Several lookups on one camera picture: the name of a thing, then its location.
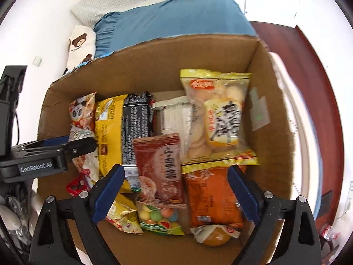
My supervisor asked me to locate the blue pillow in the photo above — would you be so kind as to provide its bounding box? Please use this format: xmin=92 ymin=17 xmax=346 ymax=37
xmin=93 ymin=0 xmax=258 ymax=58

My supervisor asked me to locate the orange panda snack packet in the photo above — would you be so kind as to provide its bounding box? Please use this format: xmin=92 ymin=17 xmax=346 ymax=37
xmin=68 ymin=92 xmax=100 ymax=184

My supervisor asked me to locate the patterned white tablecloth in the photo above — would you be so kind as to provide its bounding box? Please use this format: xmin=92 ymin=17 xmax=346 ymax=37
xmin=266 ymin=51 xmax=323 ymax=227

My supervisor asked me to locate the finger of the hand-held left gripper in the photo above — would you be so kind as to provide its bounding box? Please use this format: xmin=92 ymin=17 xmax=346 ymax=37
xmin=66 ymin=136 xmax=98 ymax=163
xmin=41 ymin=136 xmax=69 ymax=147

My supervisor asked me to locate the small red snack packet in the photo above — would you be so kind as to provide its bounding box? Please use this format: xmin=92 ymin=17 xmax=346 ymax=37
xmin=66 ymin=174 xmax=93 ymax=198

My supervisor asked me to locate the white packet with orange jelly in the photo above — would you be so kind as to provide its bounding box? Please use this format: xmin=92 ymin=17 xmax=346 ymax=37
xmin=190 ymin=223 xmax=242 ymax=247

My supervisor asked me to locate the black device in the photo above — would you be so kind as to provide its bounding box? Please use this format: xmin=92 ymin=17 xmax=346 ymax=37
xmin=0 ymin=66 xmax=28 ymax=156

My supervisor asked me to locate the brown snack packet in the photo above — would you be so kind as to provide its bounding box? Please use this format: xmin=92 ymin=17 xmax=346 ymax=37
xmin=132 ymin=133 xmax=187 ymax=206

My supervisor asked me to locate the yellow egg biscuit packet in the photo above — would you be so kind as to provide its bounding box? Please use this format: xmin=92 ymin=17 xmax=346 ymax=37
xmin=179 ymin=69 xmax=260 ymax=167

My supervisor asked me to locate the blue printed cardboard box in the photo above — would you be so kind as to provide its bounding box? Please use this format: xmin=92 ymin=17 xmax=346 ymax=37
xmin=36 ymin=34 xmax=302 ymax=265

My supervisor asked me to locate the white plastic bag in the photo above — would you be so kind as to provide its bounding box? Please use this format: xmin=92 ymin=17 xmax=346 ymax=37
xmin=0 ymin=193 xmax=36 ymax=243

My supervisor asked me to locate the yellow panda snack packet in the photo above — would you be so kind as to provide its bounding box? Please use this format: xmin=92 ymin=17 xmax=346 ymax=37
xmin=106 ymin=193 xmax=144 ymax=235

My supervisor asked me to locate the colourful candy packet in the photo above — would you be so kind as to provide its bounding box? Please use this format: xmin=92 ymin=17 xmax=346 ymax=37
xmin=136 ymin=201 xmax=186 ymax=236

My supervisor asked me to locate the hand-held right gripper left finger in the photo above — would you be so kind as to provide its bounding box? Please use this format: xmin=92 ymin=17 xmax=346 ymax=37
xmin=28 ymin=164 xmax=126 ymax=265

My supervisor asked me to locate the clear white snack packet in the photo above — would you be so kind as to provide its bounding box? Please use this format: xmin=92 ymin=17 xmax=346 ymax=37
xmin=151 ymin=96 xmax=193 ymax=155

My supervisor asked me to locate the bear printed pillow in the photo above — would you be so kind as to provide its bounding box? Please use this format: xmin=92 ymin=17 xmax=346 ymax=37
xmin=65 ymin=25 xmax=97 ymax=74

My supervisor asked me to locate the yellow black snack packet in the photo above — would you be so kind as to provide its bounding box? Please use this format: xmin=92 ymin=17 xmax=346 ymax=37
xmin=94 ymin=92 xmax=155 ymax=194

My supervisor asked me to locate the plain orange snack packet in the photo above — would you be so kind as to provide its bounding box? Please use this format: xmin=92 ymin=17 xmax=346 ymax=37
xmin=181 ymin=163 xmax=247 ymax=228

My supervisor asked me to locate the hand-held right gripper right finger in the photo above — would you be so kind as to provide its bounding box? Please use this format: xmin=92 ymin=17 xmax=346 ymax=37
xmin=227 ymin=164 xmax=324 ymax=265

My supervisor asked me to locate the dark red wooden table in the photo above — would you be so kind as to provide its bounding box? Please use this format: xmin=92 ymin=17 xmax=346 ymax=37
xmin=248 ymin=21 xmax=353 ymax=254

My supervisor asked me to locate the black cable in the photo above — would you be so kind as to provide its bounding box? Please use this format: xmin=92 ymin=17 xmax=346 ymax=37
xmin=12 ymin=110 xmax=21 ymax=147

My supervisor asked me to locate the clear plastic bottle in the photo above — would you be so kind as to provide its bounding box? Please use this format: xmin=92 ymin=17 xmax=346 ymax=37
xmin=318 ymin=223 xmax=341 ymax=240

